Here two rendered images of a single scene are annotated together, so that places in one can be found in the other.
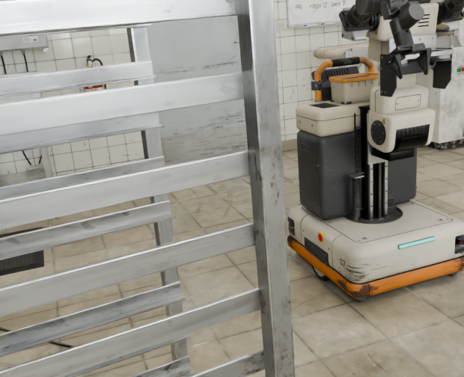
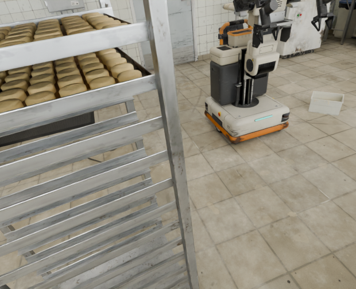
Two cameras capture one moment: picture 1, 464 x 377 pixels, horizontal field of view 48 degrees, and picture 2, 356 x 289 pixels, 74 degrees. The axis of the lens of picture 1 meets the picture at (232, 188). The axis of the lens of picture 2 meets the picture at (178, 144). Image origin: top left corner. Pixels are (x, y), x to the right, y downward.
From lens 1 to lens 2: 0.25 m
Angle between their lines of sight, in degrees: 18
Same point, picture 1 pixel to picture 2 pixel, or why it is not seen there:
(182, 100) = (131, 135)
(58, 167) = not seen: hidden behind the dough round
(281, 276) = (185, 199)
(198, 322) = (148, 218)
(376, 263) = (244, 128)
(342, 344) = (225, 164)
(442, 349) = (269, 168)
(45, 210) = (68, 193)
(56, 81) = not seen: hidden behind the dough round
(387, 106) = (255, 52)
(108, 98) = (91, 141)
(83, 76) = not seen: hidden behind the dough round
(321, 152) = (221, 74)
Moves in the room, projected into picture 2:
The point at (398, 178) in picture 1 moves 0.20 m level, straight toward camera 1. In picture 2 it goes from (258, 84) to (257, 92)
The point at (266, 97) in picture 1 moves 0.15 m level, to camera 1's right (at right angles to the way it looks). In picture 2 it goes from (174, 131) to (246, 124)
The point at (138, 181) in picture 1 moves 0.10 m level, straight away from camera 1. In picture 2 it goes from (112, 172) to (113, 147)
